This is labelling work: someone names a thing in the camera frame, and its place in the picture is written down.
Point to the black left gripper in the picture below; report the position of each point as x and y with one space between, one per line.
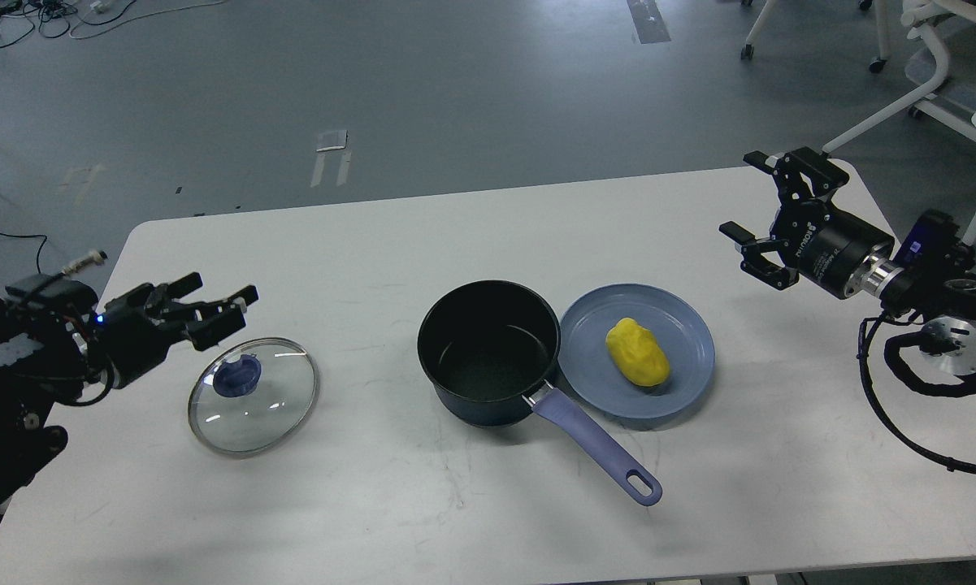
137 328

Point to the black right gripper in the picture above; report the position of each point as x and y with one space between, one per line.
818 240

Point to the glass lid with purple knob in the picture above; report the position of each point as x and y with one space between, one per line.
253 396

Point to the yellow potato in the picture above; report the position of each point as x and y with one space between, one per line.
636 353

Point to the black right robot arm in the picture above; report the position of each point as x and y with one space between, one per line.
926 284

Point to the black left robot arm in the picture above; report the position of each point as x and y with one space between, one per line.
55 341

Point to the white chair leg with caster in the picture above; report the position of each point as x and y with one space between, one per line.
762 19

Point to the white office chair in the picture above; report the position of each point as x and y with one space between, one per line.
944 73

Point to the blue plate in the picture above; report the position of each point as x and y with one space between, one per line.
680 331

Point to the dark pot with purple handle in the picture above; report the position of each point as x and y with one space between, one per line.
491 351

